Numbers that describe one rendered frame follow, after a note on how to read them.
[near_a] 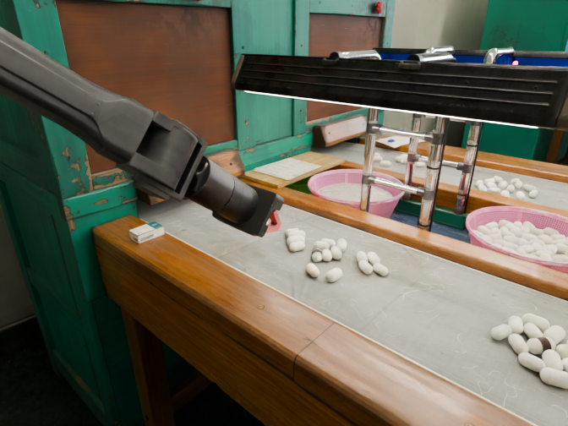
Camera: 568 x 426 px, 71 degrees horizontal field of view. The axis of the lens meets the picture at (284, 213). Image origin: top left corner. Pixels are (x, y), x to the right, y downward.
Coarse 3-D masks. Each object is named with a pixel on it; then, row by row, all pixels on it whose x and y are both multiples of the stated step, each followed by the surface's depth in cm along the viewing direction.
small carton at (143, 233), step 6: (150, 222) 84; (156, 222) 84; (138, 228) 82; (144, 228) 82; (150, 228) 82; (156, 228) 82; (162, 228) 83; (132, 234) 80; (138, 234) 79; (144, 234) 80; (150, 234) 81; (156, 234) 82; (162, 234) 84; (138, 240) 80; (144, 240) 80
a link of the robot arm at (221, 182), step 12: (204, 156) 50; (204, 168) 49; (216, 168) 50; (192, 180) 49; (204, 180) 49; (216, 180) 50; (228, 180) 52; (192, 192) 49; (204, 192) 49; (216, 192) 50; (228, 192) 51; (204, 204) 51; (216, 204) 51
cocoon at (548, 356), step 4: (544, 352) 54; (548, 352) 53; (552, 352) 53; (556, 352) 53; (544, 356) 54; (548, 356) 53; (552, 356) 53; (556, 356) 53; (544, 360) 53; (548, 360) 52; (552, 360) 52; (556, 360) 52; (560, 360) 52; (548, 364) 52; (552, 364) 52; (556, 364) 52; (560, 364) 52; (552, 368) 52; (556, 368) 52; (560, 368) 52
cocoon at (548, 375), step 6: (540, 372) 51; (546, 372) 50; (552, 372) 50; (558, 372) 50; (564, 372) 50; (546, 378) 50; (552, 378) 50; (558, 378) 50; (564, 378) 50; (552, 384) 50; (558, 384) 50; (564, 384) 50
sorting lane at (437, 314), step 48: (192, 240) 87; (240, 240) 87; (336, 240) 87; (384, 240) 87; (288, 288) 70; (336, 288) 70; (384, 288) 70; (432, 288) 70; (480, 288) 70; (528, 288) 70; (384, 336) 59; (432, 336) 59; (480, 336) 59; (480, 384) 51; (528, 384) 51
